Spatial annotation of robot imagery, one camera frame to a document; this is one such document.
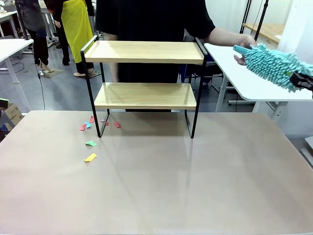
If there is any yellow paper scrap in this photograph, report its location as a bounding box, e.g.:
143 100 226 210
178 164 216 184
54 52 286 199
83 152 98 163

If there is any teal chenille duster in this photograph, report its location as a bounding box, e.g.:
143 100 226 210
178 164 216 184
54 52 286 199
232 43 313 94

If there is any person in black clothes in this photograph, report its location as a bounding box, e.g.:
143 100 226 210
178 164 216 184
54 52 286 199
44 0 71 66

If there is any person in yellow apron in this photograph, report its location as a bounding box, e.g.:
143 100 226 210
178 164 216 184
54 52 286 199
61 0 98 78

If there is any brown floor mat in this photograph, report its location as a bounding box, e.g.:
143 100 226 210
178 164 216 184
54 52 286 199
40 68 64 78

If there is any white table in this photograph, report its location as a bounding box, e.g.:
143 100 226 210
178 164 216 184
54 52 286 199
0 38 34 113
203 43 313 120

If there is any dark office chair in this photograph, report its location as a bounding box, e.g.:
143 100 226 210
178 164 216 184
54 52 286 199
182 47 229 93

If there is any light wood table top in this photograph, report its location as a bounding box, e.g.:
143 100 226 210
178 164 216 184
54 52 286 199
243 23 287 45

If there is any background desk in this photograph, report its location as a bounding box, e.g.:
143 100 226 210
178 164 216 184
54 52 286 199
0 10 20 38

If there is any two-tier wooden shelf black frame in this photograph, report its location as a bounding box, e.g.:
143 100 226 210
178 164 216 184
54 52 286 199
80 35 208 140

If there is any person's left hand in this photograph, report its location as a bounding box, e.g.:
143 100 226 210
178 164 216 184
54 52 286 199
233 35 258 66

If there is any cardboard box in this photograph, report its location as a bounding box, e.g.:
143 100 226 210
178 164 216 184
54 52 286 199
3 102 24 133

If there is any person in grey top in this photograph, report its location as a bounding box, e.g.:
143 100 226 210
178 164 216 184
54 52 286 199
15 0 53 74

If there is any black stand pole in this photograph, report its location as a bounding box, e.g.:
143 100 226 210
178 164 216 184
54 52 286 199
239 0 253 35
253 0 269 42

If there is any person in black shirt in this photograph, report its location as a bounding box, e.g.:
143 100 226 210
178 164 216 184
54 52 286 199
94 0 216 84

